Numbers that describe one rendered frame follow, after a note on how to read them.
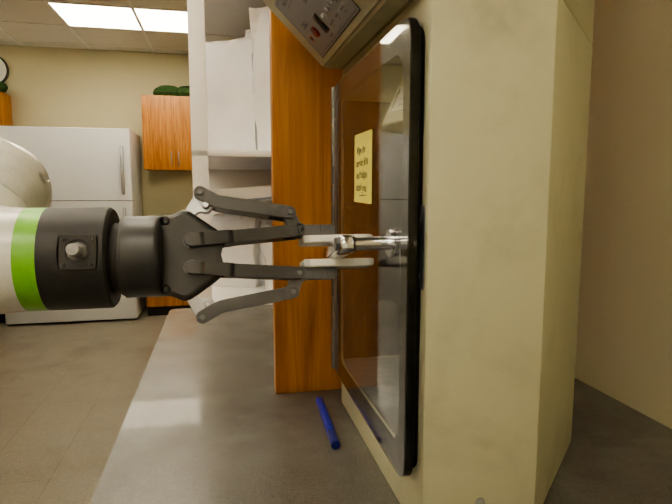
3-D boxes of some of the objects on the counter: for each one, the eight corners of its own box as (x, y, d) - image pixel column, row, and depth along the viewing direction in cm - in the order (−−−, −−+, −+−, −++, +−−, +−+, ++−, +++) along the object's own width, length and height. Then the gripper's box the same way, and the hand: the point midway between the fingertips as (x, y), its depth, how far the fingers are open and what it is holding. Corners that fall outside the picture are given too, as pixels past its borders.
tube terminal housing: (497, 388, 84) (516, -144, 75) (664, 508, 52) (732, -386, 43) (341, 401, 78) (341, -169, 69) (422, 543, 47) (442, -465, 38)
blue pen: (323, 403, 78) (323, 396, 78) (340, 449, 64) (340, 440, 64) (315, 404, 78) (315, 396, 77) (331, 450, 64) (331, 441, 64)
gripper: (111, 339, 45) (384, 324, 50) (111, 168, 47) (375, 170, 52) (127, 336, 52) (364, 323, 57) (126, 189, 54) (356, 189, 59)
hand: (336, 252), depth 54 cm, fingers closed, pressing on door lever
